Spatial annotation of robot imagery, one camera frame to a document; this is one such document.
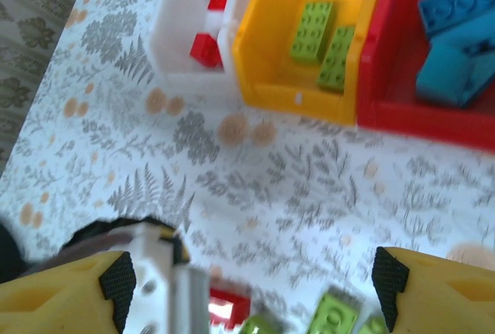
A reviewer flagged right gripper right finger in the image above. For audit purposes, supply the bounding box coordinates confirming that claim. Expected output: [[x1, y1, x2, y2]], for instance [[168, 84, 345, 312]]
[[371, 246, 495, 334]]

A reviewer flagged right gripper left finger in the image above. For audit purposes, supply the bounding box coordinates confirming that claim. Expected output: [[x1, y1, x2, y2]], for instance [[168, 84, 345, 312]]
[[0, 250, 137, 334]]

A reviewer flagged small green lego brick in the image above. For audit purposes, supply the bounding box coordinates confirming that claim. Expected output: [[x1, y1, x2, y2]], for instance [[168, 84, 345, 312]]
[[238, 312, 288, 334], [357, 312, 390, 334]]

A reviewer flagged red square frame lego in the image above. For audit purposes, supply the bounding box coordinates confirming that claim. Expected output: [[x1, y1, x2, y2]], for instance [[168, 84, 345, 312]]
[[208, 286, 252, 331]]

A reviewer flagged long green lego brick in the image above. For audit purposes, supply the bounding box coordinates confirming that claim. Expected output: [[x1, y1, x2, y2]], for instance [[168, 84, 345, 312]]
[[316, 25, 357, 94], [307, 286, 364, 334], [288, 0, 336, 66]]

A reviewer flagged small red lego brick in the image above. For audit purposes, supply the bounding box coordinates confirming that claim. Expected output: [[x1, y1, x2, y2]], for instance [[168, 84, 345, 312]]
[[188, 32, 226, 71]]

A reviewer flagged long blue lego brick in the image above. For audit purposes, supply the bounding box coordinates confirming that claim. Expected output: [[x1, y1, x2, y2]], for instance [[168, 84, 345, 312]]
[[417, 0, 495, 38], [415, 36, 495, 110]]

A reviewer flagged floral patterned table covering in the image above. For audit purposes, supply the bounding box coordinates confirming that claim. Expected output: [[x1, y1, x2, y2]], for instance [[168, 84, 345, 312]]
[[0, 0, 495, 334]]

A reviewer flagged white plastic bin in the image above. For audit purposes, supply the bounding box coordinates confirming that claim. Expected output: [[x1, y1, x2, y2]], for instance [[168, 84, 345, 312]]
[[148, 0, 248, 86]]

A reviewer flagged red plastic bin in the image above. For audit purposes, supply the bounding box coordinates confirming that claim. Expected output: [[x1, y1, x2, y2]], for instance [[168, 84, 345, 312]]
[[355, 0, 495, 153]]

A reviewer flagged yellow plastic bin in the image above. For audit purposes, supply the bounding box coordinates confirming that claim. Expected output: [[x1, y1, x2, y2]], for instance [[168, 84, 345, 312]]
[[231, 0, 390, 126]]

